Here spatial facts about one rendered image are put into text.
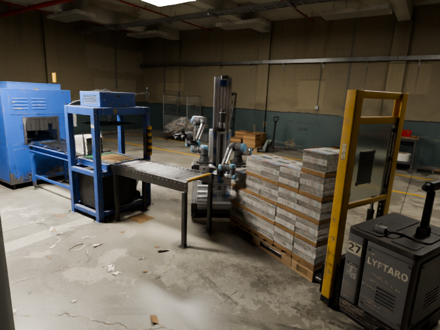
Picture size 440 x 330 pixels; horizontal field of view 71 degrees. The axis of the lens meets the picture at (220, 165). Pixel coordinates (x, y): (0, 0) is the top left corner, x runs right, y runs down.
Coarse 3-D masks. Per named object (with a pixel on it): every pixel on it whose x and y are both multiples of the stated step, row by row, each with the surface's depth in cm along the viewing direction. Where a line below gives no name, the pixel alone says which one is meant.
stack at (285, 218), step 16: (240, 176) 387; (240, 192) 391; (256, 192) 365; (272, 192) 342; (288, 192) 321; (240, 208) 395; (256, 208) 368; (272, 208) 342; (256, 224) 371; (288, 224) 323; (256, 240) 372; (288, 240) 326; (272, 256) 349; (288, 256) 328
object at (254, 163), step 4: (248, 156) 371; (252, 156) 368; (256, 156) 369; (260, 156) 372; (248, 160) 372; (252, 160) 366; (256, 160) 360; (260, 160) 354; (248, 164) 374; (252, 164) 368; (256, 164) 361; (260, 164) 355; (248, 168) 374; (252, 168) 368; (256, 168) 362; (260, 168) 356; (252, 172) 368; (256, 172) 362; (260, 172) 356
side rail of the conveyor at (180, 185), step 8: (112, 168) 415; (120, 168) 405; (128, 168) 396; (128, 176) 398; (136, 176) 389; (144, 176) 381; (152, 176) 373; (160, 176) 365; (160, 184) 366; (168, 184) 359; (176, 184) 352; (184, 184) 345
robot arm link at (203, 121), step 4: (200, 120) 434; (204, 120) 432; (200, 124) 432; (204, 124) 431; (200, 128) 427; (204, 128) 432; (200, 132) 424; (196, 136) 421; (200, 136) 423; (192, 140) 420; (196, 140) 418; (192, 144) 419; (196, 144) 416
